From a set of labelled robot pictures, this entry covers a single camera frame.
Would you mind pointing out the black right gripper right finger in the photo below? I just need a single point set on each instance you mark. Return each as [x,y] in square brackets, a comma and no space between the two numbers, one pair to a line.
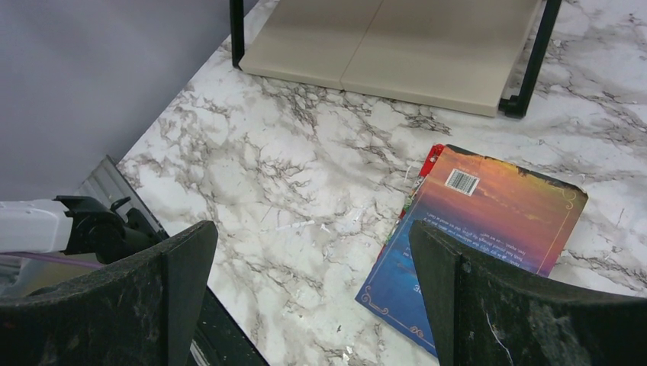
[483,311]

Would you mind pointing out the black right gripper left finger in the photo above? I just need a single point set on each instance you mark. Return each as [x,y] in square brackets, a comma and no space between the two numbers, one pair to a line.
[140,310]

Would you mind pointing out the dark bottom book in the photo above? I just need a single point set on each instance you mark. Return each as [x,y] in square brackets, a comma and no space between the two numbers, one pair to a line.
[519,216]

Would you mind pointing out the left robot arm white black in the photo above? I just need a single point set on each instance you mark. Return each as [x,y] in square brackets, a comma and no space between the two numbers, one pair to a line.
[75,225]

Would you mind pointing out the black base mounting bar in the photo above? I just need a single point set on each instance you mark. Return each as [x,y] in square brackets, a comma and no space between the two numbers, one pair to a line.
[218,339]

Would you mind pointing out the red spine book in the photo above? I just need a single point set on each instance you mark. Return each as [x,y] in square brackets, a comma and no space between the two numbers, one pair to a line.
[397,248]

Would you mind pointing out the beige black three-tier shelf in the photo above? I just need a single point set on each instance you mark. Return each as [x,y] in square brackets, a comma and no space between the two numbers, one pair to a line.
[477,57]

